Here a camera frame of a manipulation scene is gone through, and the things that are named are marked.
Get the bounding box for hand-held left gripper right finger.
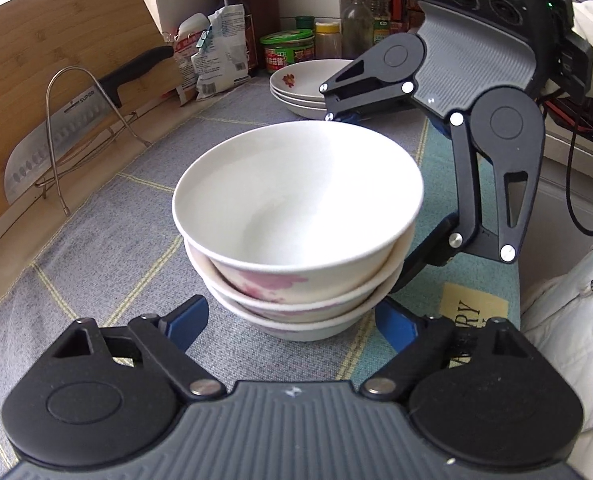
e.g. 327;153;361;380
360;299;542;401

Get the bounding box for black handled cleaver knife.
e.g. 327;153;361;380
4;46;174;206

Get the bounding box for grey teal checked mat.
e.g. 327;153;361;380
0;72;522;480

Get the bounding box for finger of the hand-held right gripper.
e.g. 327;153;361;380
320;57;417;123
391;114;543;295

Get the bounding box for yellow lid spice jar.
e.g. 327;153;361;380
315;20;342;60

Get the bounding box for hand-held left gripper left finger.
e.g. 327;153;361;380
51;295;227;403

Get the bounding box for white jacket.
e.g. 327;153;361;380
520;235;593;480

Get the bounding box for white floral plate brown stain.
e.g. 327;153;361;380
270;59;355;102

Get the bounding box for red cable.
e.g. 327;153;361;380
546;99;593;137

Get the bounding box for green lid sauce jar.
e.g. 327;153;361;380
260;30;314;73

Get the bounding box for bamboo cutting board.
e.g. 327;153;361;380
0;0;184;261

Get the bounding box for metal wire rack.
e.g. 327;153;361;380
35;66;152;217

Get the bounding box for white bowl pink floral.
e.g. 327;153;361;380
172;120;424;303
204;280;397;343
185;237;416;323

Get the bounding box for red cap glass bottle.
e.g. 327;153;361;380
341;0;374;58

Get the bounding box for red label plastic bottle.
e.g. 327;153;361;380
390;0;408;35

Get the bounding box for white plastic seasoning bag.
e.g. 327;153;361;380
191;5;252;101

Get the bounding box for dark red knife block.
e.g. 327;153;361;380
234;0;282;68

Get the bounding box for green label oil bottle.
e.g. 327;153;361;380
367;0;392;48

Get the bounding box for black cable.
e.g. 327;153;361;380
565;125;593;237

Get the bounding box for orange white seasoning bag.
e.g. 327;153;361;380
174;12;212;106

